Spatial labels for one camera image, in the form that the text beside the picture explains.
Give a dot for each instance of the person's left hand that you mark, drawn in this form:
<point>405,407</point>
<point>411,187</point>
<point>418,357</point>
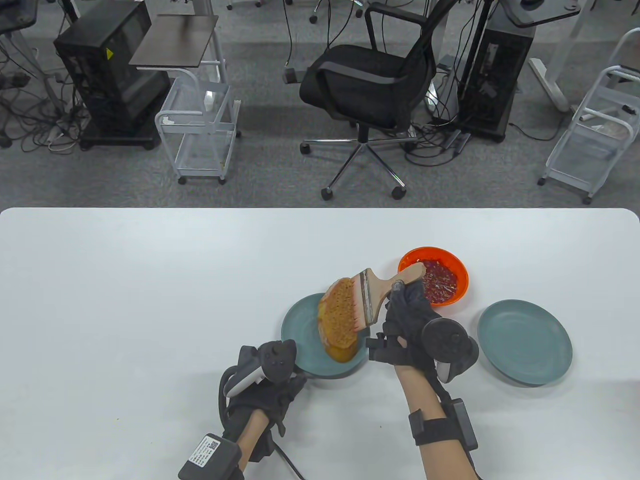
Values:
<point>270,399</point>

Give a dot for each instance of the person's right hand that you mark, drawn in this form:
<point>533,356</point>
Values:
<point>407,320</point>

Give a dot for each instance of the wooden brush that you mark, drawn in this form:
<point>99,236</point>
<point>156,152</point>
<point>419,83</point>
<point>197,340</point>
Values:
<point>385,285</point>

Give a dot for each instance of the brown bread slice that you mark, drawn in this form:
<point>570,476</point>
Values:
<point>337,320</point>

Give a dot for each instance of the teal plate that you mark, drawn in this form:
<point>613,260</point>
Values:
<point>525,342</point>
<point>300,325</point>

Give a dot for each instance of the person's right forearm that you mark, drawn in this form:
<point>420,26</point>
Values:
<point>425,390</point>

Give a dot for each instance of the person's left forearm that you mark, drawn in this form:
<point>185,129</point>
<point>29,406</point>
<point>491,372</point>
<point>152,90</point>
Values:
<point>251,436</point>

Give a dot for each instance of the black round tracker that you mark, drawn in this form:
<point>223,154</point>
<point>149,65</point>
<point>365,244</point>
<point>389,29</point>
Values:
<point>276,360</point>
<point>447,342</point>

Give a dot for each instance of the orange bowl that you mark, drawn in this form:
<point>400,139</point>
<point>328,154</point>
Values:
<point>401,265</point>

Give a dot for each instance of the black office chair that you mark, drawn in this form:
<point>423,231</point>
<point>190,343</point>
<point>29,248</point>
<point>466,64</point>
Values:
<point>360,85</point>

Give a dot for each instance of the black computer tower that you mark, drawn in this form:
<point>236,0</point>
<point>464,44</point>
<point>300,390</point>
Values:
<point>105,85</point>
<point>492,75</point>

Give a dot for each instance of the black power adapter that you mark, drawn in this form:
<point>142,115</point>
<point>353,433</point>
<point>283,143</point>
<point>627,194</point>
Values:
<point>291,76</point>

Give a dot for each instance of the white desk leg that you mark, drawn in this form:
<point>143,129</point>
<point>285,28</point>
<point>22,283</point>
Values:
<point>547,80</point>

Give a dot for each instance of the small white bottle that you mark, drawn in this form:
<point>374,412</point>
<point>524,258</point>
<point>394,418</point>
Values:
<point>209,100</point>

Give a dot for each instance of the dark desk top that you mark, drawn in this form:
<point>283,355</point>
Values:
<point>15,15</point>
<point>545,15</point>

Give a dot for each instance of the brown side table top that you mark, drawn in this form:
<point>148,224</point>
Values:
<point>175,42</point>

